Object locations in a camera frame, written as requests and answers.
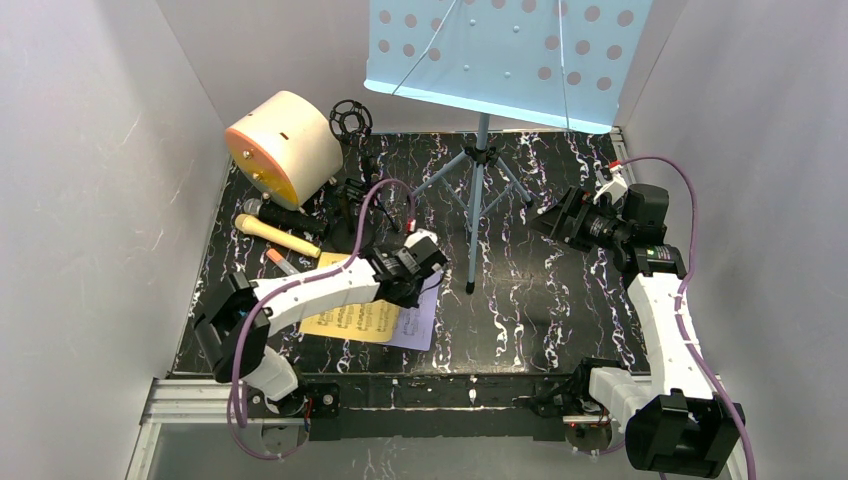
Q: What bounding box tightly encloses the yellow sheet music page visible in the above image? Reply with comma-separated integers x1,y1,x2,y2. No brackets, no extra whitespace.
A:
298,251,405,346

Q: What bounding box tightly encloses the lavender sheet music page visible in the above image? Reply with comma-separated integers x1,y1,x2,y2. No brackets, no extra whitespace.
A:
384,273,444,352

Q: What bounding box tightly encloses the black round microphone stand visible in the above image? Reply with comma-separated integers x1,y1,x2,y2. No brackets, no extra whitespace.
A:
328,178,375,253

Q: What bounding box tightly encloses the blue music stand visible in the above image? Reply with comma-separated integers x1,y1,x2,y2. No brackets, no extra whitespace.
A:
362,0,657,296

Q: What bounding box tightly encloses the beige microphone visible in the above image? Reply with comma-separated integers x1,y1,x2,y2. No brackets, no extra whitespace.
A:
234,214,322,258

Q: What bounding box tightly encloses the black tripod microphone stand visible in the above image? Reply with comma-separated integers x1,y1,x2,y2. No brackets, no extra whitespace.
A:
329,99,377,199

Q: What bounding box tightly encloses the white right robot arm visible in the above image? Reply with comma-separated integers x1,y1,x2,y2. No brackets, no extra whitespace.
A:
530,184,745,479

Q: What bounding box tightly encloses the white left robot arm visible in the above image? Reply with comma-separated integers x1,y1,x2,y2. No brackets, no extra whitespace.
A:
192,229,448,401

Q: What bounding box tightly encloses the white and orange drum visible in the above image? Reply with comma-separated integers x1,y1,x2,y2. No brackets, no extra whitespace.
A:
224,91,343,211

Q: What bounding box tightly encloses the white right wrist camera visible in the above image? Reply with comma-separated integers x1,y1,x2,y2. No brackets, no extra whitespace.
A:
594,161,628,205

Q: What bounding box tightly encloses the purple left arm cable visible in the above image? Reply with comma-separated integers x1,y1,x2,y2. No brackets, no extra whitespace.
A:
225,178,419,462

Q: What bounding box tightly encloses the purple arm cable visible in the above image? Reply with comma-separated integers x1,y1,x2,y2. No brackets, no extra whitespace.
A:
225,178,419,462
612,156,758,480

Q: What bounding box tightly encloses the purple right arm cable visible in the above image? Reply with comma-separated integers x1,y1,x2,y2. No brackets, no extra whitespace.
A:
612,156,758,480

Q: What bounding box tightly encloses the aluminium frame rail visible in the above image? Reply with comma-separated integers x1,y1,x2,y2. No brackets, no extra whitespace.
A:
124,374,754,480

